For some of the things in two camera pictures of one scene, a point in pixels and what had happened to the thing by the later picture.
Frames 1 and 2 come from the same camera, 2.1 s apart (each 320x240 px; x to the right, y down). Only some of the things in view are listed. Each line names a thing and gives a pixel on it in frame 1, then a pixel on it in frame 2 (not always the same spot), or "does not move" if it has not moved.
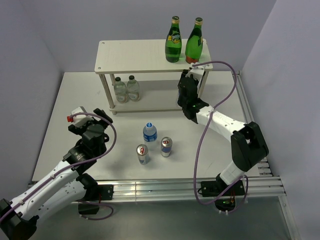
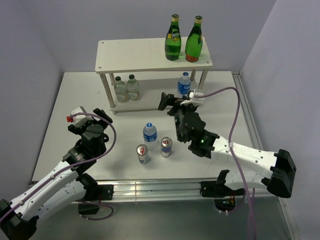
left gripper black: [79, 129] does not move
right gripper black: [184, 73] -> [169, 99]
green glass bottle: [173, 42] does not move
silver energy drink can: [166, 145] does not move
